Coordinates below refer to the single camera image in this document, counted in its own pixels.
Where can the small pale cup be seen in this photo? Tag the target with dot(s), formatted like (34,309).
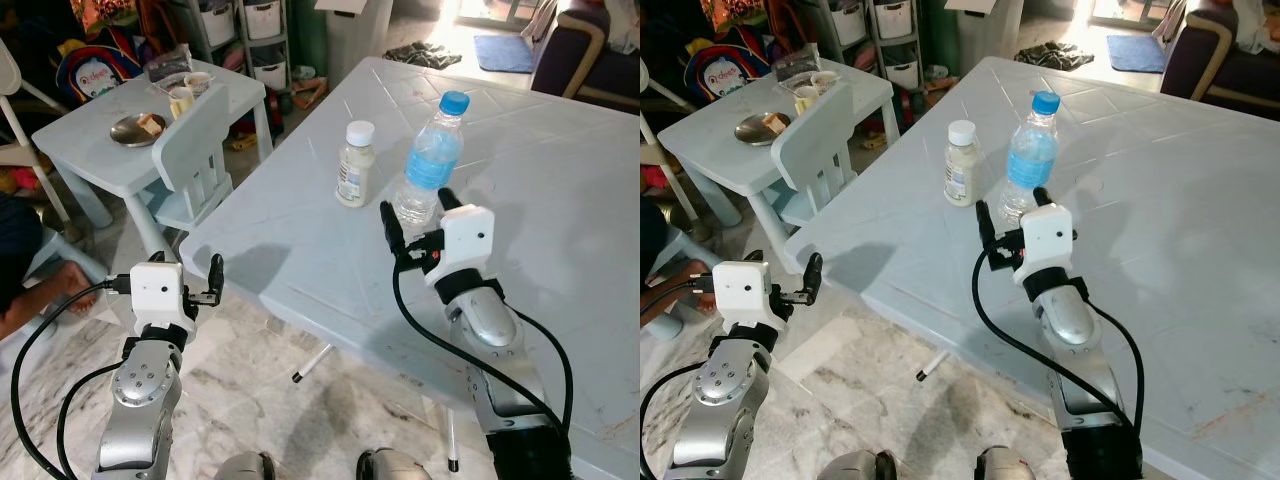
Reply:
(806,100)
(198,82)
(824,80)
(181,103)

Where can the colourful hanging cloth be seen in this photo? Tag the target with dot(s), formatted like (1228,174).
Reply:
(740,15)
(110,15)

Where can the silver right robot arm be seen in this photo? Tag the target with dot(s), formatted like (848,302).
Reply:
(490,340)
(1070,330)

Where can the tall green container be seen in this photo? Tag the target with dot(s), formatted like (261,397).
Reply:
(308,40)
(932,40)

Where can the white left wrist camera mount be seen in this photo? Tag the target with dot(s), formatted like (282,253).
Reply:
(155,295)
(740,295)

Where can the dark cloth heap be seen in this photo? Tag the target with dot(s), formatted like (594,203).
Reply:
(1055,56)
(425,55)

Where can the purple armchair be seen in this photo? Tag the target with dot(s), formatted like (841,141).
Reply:
(570,60)
(1200,60)

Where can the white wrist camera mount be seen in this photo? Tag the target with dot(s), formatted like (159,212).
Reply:
(740,295)
(1045,240)
(465,240)
(155,295)

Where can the metal bowl with food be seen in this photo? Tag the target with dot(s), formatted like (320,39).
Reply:
(752,130)
(128,132)

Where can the shelf unit with white bins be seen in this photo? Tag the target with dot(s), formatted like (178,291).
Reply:
(890,20)
(262,20)

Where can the white plastic chair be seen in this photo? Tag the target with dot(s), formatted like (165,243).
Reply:
(646,152)
(20,150)

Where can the colourful printed backpack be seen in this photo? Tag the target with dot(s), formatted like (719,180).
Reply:
(740,75)
(95,75)

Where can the large pale blue plastic table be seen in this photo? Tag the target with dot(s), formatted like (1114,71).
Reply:
(1180,200)
(560,200)

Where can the robot left leg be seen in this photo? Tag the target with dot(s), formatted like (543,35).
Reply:
(855,467)
(245,468)

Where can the pale blue plastic stool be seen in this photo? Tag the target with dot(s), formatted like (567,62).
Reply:
(70,258)
(690,250)

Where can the blue floor mat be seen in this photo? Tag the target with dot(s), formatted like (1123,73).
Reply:
(505,53)
(1135,53)

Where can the blue capped water bottle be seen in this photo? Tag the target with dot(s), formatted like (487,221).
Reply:
(1030,155)
(432,155)

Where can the robot right leg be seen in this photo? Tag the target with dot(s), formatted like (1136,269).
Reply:
(390,466)
(1010,465)

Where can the small pale blue table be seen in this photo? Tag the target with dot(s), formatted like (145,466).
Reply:
(90,140)
(710,140)

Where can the seated person's leg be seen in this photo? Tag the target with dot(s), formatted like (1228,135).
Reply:
(60,285)
(665,300)

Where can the dark snack packet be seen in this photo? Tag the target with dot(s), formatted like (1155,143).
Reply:
(797,62)
(168,62)

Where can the robot leg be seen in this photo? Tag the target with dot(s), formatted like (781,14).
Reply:
(390,466)
(245,468)
(855,467)
(1010,465)

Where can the white lidded bin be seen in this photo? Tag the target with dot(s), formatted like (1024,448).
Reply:
(985,40)
(350,40)

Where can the pale blue child chair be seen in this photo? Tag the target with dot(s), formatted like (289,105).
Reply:
(815,135)
(190,140)

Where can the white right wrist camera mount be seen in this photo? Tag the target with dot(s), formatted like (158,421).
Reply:
(1045,240)
(465,240)

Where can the small white capped bottle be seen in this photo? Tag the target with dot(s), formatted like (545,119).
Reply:
(356,170)
(962,165)

